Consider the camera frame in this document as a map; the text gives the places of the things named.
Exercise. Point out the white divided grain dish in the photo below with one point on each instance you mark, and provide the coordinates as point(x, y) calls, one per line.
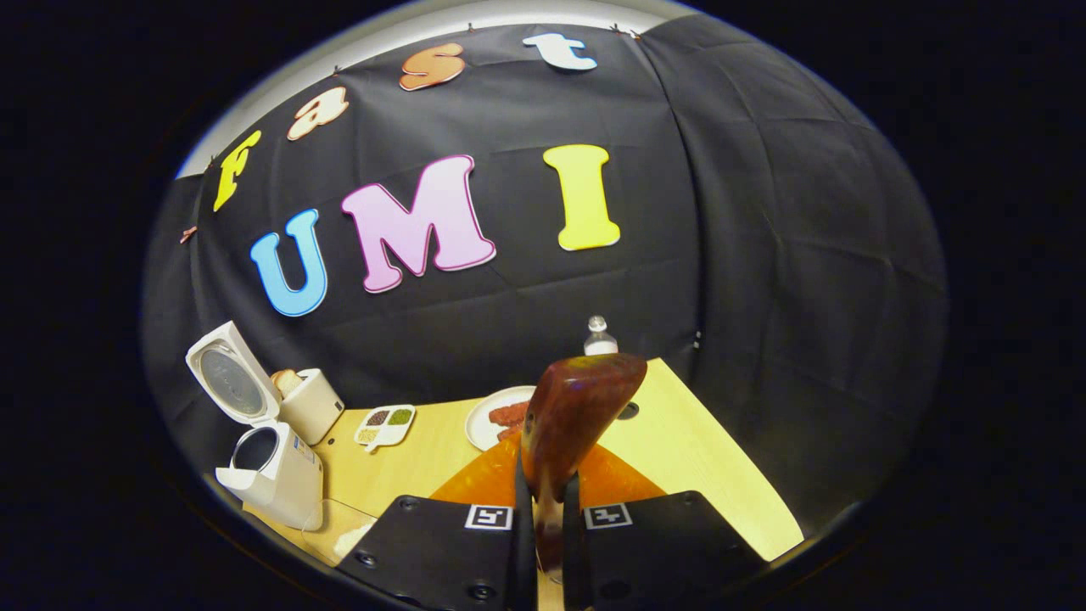
point(386, 424)

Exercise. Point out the white round plate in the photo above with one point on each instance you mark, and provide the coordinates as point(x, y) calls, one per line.
point(479, 420)

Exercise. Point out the red sausage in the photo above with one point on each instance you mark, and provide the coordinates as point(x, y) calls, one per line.
point(511, 434)
point(509, 413)

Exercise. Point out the white rice cooker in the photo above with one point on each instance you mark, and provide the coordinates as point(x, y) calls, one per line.
point(288, 475)

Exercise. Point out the white toaster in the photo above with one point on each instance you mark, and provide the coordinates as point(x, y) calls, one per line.
point(314, 407)

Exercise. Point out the clear bottle with pink label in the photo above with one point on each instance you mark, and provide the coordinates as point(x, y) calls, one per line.
point(600, 339)

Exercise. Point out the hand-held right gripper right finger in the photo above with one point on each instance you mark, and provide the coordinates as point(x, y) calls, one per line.
point(570, 552)

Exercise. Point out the clear plastic container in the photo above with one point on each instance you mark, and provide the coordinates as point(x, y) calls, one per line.
point(327, 530)

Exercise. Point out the wooden spoon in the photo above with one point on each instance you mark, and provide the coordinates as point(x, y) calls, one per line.
point(577, 407)

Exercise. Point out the toasted bread slice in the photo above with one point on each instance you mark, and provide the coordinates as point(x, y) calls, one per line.
point(288, 382)

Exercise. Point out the white rice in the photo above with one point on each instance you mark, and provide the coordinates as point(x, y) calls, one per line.
point(355, 539)

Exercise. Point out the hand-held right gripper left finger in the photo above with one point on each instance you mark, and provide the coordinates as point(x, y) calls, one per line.
point(524, 552)

